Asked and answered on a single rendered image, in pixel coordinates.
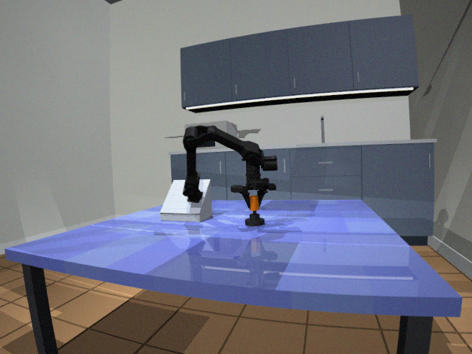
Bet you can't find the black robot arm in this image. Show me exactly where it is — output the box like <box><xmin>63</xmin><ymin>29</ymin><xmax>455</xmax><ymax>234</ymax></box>
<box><xmin>183</xmin><ymin>125</ymin><xmax>278</xmax><ymax>203</ymax></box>

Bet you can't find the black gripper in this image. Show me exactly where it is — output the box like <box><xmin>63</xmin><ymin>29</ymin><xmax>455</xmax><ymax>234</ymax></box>
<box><xmin>231</xmin><ymin>171</ymin><xmax>276</xmax><ymax>209</ymax></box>

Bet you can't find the orange cylinder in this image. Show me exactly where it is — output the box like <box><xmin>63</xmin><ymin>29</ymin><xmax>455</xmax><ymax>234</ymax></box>
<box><xmin>249</xmin><ymin>196</ymin><xmax>259</xmax><ymax>211</ymax></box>

